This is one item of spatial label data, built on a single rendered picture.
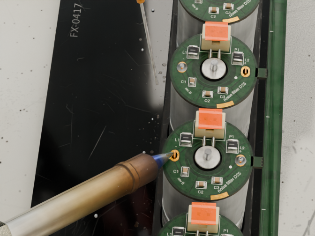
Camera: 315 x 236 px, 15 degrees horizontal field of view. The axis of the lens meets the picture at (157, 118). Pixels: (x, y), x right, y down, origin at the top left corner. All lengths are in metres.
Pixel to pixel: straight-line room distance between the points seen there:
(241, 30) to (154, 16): 0.06
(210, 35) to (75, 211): 0.07
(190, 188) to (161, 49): 0.09
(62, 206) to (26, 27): 0.14
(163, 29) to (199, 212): 0.11
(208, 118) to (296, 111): 0.09
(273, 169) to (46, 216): 0.07
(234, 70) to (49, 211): 0.08
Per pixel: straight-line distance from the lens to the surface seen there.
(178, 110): 0.35
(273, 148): 0.33
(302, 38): 0.42
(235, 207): 0.34
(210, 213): 0.31
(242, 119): 0.35
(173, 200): 0.33
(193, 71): 0.34
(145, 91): 0.39
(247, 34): 0.36
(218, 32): 0.34
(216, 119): 0.32
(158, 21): 0.41
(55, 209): 0.30
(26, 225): 0.29
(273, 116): 0.33
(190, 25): 0.36
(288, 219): 0.39
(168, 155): 0.32
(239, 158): 0.33
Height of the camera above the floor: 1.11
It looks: 62 degrees down
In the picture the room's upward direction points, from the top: straight up
